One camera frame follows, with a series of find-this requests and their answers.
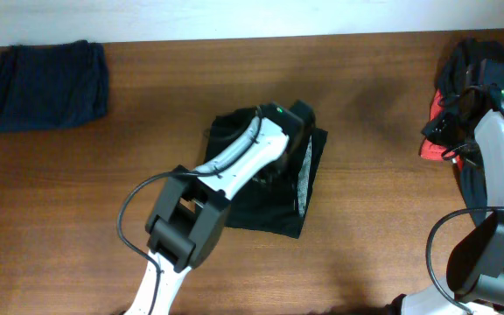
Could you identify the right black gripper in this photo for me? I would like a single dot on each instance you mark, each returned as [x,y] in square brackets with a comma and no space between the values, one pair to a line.
[443,132]

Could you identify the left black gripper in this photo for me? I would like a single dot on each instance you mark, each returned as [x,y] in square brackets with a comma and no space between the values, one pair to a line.
[288,164]

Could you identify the black shorts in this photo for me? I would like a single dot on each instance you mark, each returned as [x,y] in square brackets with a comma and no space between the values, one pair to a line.
[280,205]

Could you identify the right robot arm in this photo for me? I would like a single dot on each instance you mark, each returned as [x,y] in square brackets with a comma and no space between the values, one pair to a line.
[474,280]

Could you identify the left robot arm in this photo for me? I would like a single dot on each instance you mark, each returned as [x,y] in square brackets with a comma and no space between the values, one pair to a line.
[187,219]

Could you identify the black printed t-shirt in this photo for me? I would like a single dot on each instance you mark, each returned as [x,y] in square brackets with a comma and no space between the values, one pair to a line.
[481,179]

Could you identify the red garment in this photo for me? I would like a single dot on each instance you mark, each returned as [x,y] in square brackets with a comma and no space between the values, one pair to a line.
[430,150]

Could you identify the folded navy blue garment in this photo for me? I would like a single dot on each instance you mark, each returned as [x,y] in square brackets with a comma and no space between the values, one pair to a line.
[57,87]

